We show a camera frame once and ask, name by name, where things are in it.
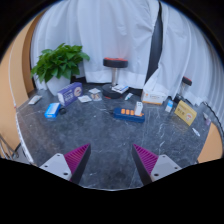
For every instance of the white sachet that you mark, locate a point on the white sachet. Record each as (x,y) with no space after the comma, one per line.
(84,98)

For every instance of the white tube green cap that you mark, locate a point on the white tube green cap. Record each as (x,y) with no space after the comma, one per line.
(128,96)

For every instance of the white carton orange stripe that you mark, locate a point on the white carton orange stripe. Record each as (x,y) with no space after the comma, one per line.
(153,97)

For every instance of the small purple bottle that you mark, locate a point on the small purple bottle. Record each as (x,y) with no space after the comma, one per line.
(208,121)

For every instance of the blue power strip orange sockets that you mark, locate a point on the blue power strip orange sockets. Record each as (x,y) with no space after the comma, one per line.
(124,115)

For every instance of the white and blue flat box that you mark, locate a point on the white and blue flat box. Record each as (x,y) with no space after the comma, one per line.
(120,88)

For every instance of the small white packet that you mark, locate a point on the small white packet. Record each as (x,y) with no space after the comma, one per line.
(205,115)

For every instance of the small white tube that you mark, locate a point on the small white tube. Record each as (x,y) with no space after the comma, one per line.
(196,132)

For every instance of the black stool red top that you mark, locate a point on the black stool red top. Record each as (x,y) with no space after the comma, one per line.
(115,62)
(186,81)

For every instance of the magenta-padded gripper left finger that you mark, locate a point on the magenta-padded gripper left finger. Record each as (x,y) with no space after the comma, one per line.
(58,164)

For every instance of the white curtain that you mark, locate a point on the white curtain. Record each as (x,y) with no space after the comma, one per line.
(106,30)
(186,50)

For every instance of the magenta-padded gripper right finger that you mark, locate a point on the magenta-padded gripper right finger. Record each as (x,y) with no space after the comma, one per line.
(164,165)

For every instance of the blue and white upright box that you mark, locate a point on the blue and white upright box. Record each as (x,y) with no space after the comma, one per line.
(169,106)

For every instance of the yellow carton box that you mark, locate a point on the yellow carton box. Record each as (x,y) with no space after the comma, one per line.
(185,113)

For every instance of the small blue box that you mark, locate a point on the small blue box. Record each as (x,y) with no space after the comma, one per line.
(52,110)

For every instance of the green potted plant white pot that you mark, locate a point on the green potted plant white pot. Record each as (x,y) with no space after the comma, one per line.
(60,63)

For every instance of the purple carton box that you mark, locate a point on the purple carton box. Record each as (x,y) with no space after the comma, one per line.
(69,94)

